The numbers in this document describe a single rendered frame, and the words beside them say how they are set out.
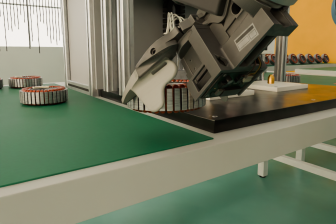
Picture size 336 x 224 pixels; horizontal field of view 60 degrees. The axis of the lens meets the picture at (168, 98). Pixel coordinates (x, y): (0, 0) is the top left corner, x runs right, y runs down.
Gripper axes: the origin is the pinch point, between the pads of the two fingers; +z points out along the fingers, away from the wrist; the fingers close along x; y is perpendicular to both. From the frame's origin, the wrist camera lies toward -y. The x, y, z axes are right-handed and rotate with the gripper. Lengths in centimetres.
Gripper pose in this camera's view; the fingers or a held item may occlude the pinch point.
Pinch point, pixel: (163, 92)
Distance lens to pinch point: 42.2
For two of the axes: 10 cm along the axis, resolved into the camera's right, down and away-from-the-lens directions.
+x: 8.2, -1.0, 5.6
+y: 3.9, 8.1, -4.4
